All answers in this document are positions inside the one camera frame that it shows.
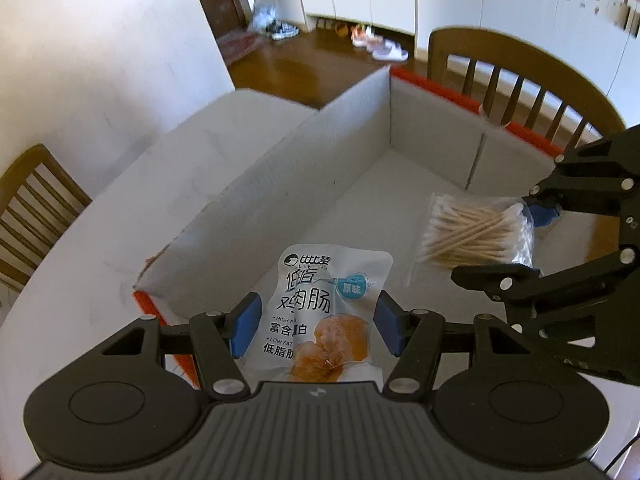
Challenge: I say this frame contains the bag of cotton swabs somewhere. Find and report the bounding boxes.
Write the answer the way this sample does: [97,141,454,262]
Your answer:
[408,194,535,285]

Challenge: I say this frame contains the chicken sausage snack packet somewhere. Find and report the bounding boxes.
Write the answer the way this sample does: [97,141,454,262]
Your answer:
[242,244,393,386]

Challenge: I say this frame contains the wooden chair beside box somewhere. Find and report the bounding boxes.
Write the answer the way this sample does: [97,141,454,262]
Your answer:
[427,27,625,151]

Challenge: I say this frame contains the red cardboard shoe box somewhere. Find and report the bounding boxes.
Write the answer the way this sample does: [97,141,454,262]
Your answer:
[136,70,554,323]

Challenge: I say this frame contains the pink sandals on floor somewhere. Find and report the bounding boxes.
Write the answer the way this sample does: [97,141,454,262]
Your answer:
[350,24,409,63]

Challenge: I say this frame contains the wooden chair behind table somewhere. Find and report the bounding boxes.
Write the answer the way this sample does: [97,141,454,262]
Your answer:
[1,144,91,292]

